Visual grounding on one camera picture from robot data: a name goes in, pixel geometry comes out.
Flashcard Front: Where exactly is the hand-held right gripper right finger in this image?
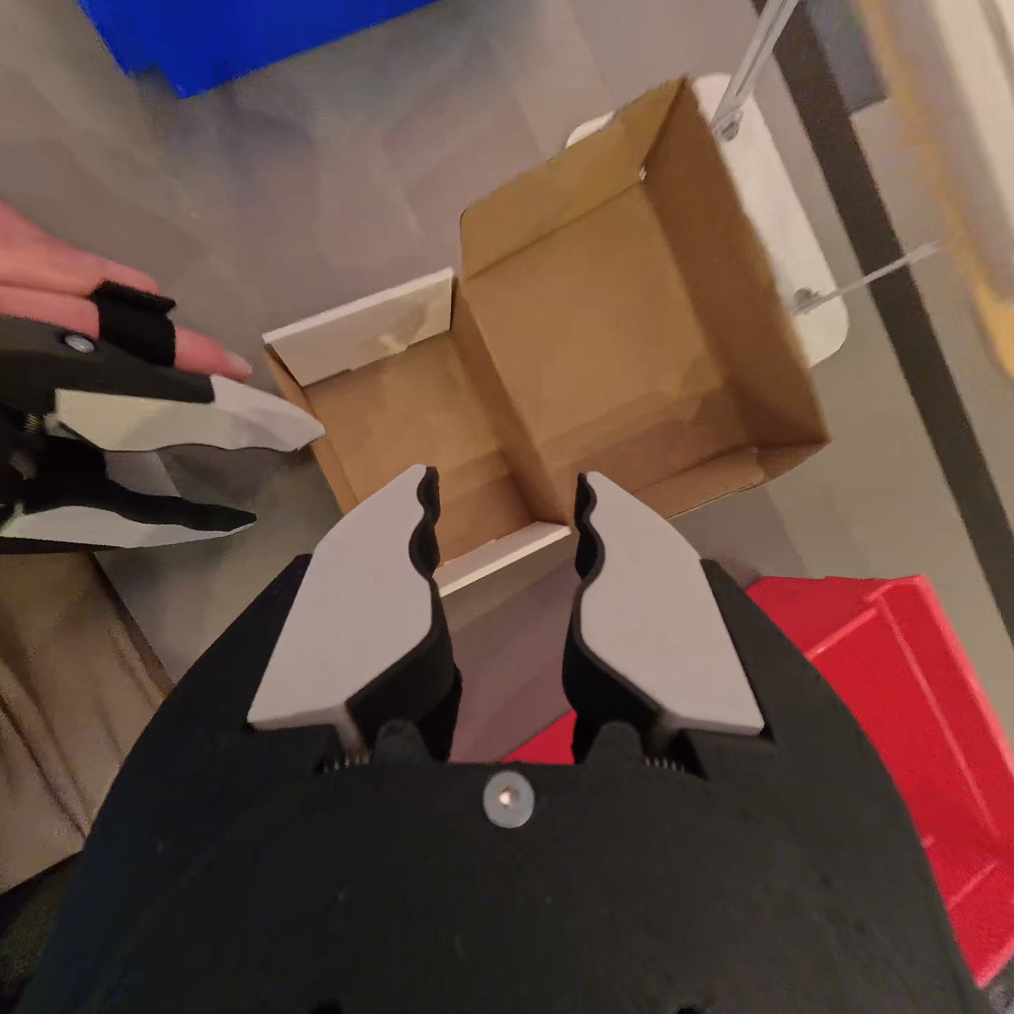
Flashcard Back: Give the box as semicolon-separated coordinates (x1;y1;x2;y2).
561;472;766;763

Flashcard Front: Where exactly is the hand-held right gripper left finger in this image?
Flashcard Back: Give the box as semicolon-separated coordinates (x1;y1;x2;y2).
248;464;464;762

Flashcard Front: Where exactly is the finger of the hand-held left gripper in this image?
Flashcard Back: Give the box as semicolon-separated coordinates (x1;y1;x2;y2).
0;504;257;549
46;374;326;499

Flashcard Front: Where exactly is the brown cardboard box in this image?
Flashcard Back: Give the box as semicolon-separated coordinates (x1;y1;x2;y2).
261;77;831;597

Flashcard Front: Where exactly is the person's left hand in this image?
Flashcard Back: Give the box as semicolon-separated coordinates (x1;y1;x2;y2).
0;198;255;380

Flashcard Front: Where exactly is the beige upholstered seat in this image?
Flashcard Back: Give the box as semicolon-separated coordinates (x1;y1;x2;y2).
0;547;175;896

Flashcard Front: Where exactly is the red plastic bin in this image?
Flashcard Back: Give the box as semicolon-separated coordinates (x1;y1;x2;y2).
507;574;1014;991

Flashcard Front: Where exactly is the blue plastic bin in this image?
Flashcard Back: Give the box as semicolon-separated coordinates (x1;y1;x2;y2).
77;0;445;100

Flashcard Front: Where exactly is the clear acrylic rod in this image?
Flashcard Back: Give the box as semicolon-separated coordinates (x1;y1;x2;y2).
794;241;952;314
710;0;795;142

